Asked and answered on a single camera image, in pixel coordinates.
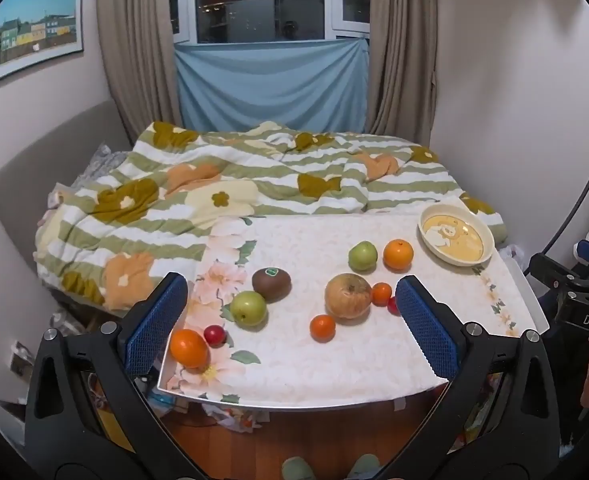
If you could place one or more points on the brown kiwi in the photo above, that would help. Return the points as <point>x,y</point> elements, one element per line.
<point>271,285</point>

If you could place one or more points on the orange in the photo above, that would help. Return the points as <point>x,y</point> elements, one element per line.
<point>398,254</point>
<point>189,349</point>

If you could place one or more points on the yellow red apple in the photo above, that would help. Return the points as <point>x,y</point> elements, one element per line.
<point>348,296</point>

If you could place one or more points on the wall poster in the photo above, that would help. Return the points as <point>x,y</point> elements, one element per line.
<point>34,30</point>

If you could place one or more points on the cream bowl with cartoon print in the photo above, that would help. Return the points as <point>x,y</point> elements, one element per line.
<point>455,238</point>

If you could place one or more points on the crumpled plastic bag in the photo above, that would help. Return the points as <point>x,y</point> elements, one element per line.
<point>232,415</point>

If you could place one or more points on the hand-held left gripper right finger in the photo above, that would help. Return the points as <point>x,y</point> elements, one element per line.
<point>427,327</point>

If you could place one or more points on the blue cloth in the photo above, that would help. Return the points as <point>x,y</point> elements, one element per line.
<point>269,85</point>

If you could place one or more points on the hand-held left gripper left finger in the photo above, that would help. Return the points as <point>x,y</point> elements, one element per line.
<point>157,325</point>

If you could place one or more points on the grey patterned pillow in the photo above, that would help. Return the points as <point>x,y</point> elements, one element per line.
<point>102,160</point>

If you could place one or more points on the grey sofa back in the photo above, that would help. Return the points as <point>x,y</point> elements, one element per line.
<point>49,150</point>

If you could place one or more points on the green apple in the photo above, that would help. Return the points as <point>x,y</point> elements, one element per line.
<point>363,256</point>
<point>248,309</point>

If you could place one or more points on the red cherry tomato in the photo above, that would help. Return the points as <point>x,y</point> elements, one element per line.
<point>215,335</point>
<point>393,306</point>

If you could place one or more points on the small tangerine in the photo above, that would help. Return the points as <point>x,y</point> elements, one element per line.
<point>322,328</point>
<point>381,294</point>

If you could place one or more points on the light green slipper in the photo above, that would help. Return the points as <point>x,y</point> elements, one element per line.
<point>297,469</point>
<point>364,467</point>

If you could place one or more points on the floral striped blanket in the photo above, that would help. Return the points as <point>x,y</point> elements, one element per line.
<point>174,210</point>

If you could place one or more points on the window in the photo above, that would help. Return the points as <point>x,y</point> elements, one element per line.
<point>259,0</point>

